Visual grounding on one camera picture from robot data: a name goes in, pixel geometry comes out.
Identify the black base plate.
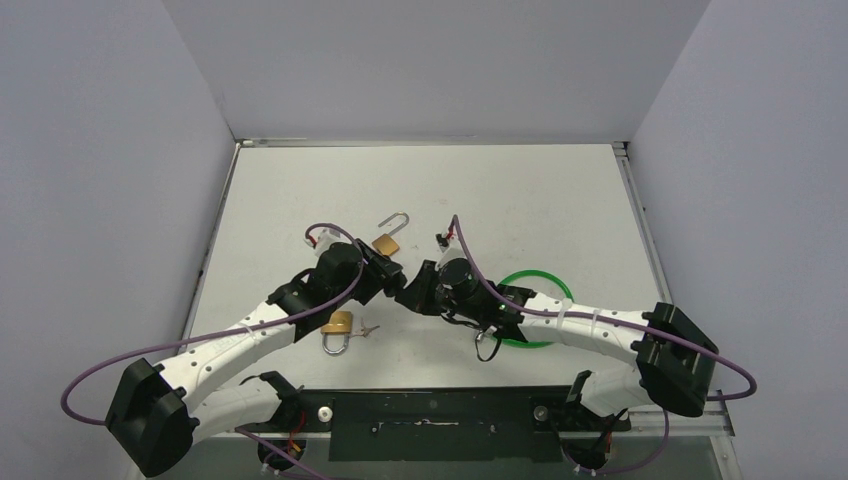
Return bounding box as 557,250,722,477
248,386,631,462

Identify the green cable lock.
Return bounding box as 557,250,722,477
501,269,574,349

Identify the short brass padlock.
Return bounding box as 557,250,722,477
320,311,354,357

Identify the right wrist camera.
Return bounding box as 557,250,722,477
435,231,465,265

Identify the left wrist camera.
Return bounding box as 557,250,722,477
304,227,342,257

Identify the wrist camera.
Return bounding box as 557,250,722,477
435,231,465,265
304,227,342,257

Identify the small silver key bunch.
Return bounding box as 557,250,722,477
351,318,380,338

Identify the long shackle brass padlock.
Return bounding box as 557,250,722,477
371,211,410,257

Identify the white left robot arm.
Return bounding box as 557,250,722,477
105,240,406,477

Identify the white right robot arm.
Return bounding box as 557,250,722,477
395,258,718,429

